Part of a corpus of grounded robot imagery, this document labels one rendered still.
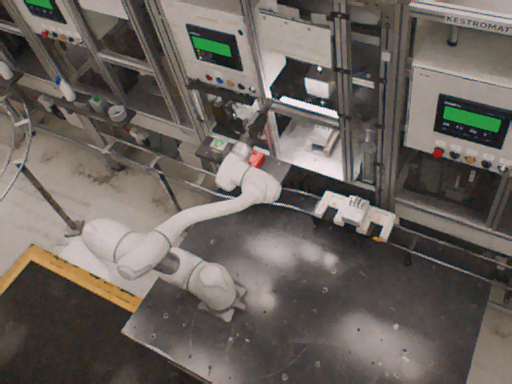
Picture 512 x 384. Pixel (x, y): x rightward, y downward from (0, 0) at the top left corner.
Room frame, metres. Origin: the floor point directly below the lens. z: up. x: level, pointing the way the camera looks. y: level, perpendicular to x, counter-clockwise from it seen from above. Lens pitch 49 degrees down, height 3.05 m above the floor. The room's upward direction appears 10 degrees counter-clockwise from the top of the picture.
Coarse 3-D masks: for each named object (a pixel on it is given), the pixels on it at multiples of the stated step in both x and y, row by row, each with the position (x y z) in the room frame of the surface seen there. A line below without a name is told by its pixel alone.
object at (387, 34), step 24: (384, 0) 1.37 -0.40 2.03; (384, 24) 1.36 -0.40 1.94; (384, 48) 1.36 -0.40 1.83; (384, 72) 1.36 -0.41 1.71; (192, 96) 1.95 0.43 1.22; (384, 96) 1.36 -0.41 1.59; (288, 120) 1.92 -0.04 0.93; (384, 120) 1.35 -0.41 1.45; (384, 144) 1.35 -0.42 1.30; (216, 168) 1.96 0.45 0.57; (384, 168) 1.35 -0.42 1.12; (312, 192) 1.77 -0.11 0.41; (336, 192) 1.67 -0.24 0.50; (360, 192) 1.59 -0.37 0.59; (384, 192) 1.35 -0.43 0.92
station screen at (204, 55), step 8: (192, 32) 1.82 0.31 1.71; (192, 40) 1.83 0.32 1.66; (216, 40) 1.75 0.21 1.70; (224, 40) 1.73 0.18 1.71; (200, 56) 1.82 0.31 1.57; (208, 56) 1.79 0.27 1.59; (216, 56) 1.76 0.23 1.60; (224, 56) 1.74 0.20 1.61; (232, 56) 1.71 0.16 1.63; (224, 64) 1.75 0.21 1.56; (232, 64) 1.72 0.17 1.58
